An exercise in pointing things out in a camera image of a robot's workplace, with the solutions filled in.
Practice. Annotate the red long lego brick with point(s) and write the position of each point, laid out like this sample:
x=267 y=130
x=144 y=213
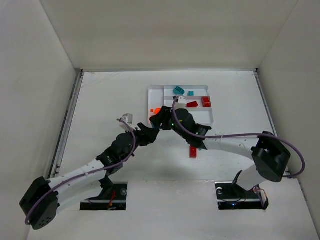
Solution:
x=193 y=153

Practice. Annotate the cyan small lego brick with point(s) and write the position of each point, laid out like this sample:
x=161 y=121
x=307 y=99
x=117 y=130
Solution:
x=190 y=93

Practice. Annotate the red square lego brick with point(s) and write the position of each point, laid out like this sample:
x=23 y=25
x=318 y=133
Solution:
x=206 y=103

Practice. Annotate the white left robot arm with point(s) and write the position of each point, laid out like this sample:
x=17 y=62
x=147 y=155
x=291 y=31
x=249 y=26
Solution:
x=45 y=198

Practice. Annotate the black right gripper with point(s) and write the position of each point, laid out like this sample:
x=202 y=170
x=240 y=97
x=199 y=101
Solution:
x=164 y=119

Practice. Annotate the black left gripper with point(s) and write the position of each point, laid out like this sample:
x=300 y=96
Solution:
x=145 y=135

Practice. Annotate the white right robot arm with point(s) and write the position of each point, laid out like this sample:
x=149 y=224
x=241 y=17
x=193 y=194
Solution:
x=270 y=157

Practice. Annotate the white divided sorting tray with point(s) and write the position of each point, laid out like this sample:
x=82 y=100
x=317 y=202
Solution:
x=162 y=95

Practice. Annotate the colorful monster lego figure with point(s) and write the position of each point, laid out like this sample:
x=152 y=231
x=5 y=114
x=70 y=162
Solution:
x=178 y=91

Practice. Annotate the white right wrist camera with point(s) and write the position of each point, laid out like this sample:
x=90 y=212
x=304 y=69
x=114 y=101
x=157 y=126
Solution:
x=180 y=102

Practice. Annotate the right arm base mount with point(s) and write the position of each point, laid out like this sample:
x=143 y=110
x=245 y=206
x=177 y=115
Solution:
x=230 y=196

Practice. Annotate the red sloped lego brick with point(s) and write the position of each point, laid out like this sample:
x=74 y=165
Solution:
x=193 y=104

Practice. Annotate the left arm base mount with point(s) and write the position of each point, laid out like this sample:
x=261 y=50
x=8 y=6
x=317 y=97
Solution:
x=111 y=199

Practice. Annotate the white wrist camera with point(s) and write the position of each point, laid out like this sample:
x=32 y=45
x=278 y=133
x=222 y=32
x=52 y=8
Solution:
x=126 y=121
x=180 y=102

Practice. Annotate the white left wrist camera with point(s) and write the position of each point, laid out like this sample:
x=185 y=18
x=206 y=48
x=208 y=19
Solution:
x=126 y=121

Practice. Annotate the orange curved lego piece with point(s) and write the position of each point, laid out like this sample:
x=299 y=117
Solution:
x=157 y=110

